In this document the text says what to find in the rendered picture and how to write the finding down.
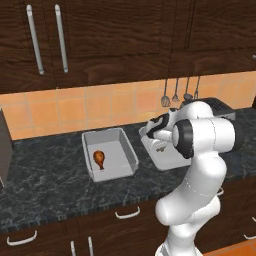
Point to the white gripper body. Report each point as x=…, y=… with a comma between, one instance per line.
x=164, y=135

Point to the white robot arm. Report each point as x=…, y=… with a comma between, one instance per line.
x=196, y=186

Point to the brown chicken drumstick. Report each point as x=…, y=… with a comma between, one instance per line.
x=99, y=156

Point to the hanging slotted spatula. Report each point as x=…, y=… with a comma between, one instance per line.
x=165, y=100

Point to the hanging grey ladle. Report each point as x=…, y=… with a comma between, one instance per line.
x=187, y=96

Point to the hanging grey fork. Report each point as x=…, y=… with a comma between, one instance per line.
x=197, y=90

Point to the black toaster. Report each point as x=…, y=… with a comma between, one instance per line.
x=221, y=108

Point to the dark wood drawer front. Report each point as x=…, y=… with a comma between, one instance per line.
x=233, y=233
x=100, y=221
x=46, y=238
x=238, y=193

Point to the dark wood cupboard door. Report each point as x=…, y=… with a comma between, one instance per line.
x=13, y=43
x=116, y=40
x=216, y=33

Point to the dark wood base door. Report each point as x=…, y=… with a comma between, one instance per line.
x=77, y=245
x=126, y=241

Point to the grey appliance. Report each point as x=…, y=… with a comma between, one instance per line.
x=5, y=150

